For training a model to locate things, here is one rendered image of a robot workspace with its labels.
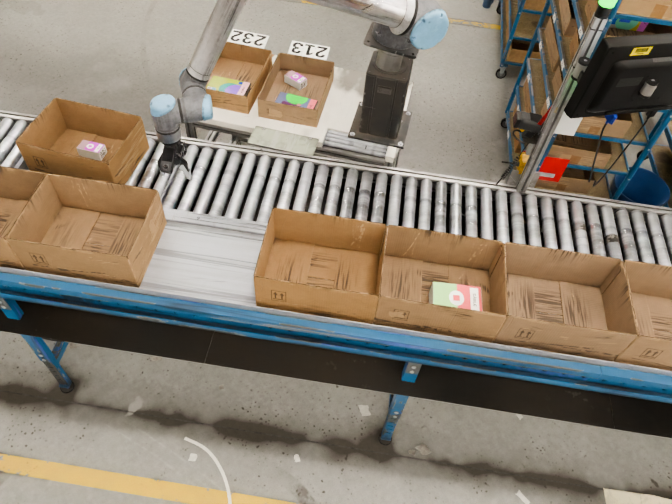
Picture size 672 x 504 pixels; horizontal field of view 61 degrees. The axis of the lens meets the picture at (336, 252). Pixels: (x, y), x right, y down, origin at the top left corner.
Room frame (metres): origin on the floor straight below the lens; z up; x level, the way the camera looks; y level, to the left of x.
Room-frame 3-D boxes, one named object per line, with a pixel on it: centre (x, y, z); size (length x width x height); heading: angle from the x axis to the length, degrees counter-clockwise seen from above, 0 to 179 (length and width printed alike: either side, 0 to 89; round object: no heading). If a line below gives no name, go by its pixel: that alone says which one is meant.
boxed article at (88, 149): (1.72, 1.07, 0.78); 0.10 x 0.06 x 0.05; 81
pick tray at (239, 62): (2.29, 0.58, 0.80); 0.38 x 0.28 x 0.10; 171
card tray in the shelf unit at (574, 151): (2.42, -1.18, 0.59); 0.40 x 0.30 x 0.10; 175
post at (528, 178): (1.80, -0.77, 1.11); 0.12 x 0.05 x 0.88; 87
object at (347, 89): (2.26, 0.24, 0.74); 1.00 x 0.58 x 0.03; 81
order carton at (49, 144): (1.69, 1.07, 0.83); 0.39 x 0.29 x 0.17; 81
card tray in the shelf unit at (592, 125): (2.42, -1.17, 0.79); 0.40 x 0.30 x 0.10; 178
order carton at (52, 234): (1.16, 0.82, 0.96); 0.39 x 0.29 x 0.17; 87
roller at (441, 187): (1.54, -0.41, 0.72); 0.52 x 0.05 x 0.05; 177
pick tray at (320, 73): (2.25, 0.26, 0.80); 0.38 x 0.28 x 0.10; 173
